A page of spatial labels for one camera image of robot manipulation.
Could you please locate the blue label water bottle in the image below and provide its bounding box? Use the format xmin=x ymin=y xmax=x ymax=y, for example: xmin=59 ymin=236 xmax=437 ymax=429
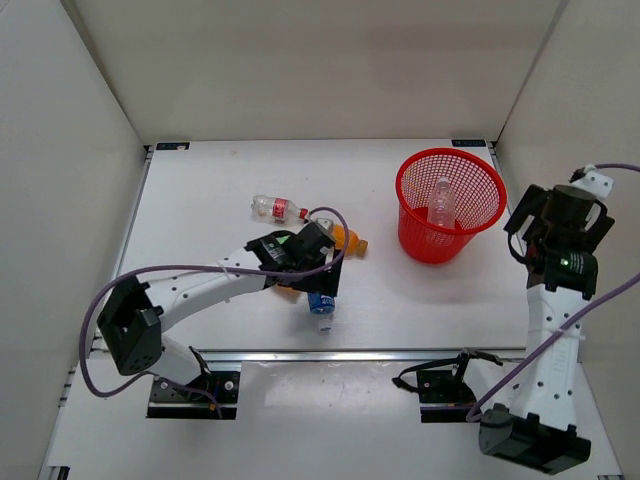
xmin=307 ymin=293 xmax=335 ymax=333

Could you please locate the orange juice bottle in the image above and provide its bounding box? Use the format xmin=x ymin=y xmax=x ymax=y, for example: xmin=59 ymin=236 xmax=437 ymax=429
xmin=331 ymin=224 xmax=368 ymax=257
xmin=275 ymin=284 xmax=300 ymax=295

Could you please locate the clear bottle with red label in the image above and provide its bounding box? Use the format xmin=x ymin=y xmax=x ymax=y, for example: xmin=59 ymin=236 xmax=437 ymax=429
xmin=251 ymin=195 xmax=309 ymax=224

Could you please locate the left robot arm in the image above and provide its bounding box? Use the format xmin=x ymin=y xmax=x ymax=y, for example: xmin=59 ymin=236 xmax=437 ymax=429
xmin=98 ymin=222 xmax=344 ymax=400

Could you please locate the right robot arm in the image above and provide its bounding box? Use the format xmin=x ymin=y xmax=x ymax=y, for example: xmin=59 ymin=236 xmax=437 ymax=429
xmin=470 ymin=177 xmax=615 ymax=475

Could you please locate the red mesh plastic bin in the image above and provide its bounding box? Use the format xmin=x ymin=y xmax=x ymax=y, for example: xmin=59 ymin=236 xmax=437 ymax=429
xmin=395 ymin=148 xmax=507 ymax=264

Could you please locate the clear plastic bottle in bin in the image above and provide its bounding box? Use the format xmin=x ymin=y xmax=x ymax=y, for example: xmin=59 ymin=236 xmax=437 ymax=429
xmin=427 ymin=177 xmax=456 ymax=229

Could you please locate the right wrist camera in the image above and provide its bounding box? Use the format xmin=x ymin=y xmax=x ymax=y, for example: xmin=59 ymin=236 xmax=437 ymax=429
xmin=569 ymin=164 xmax=614 ymax=201

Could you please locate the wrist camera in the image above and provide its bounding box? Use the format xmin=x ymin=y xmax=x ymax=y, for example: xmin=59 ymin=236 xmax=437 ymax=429
xmin=313 ymin=218 xmax=334 ymax=232
xmin=569 ymin=164 xmax=614 ymax=201

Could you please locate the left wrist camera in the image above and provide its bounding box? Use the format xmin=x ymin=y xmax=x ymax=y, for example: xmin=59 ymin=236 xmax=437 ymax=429
xmin=313 ymin=218 xmax=334 ymax=232

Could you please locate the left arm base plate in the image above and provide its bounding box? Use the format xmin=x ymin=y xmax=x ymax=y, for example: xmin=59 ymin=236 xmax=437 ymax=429
xmin=146 ymin=363 xmax=241 ymax=421

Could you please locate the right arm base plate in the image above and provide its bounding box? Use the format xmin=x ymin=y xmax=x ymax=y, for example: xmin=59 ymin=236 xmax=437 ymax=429
xmin=391 ymin=348 xmax=504 ymax=424

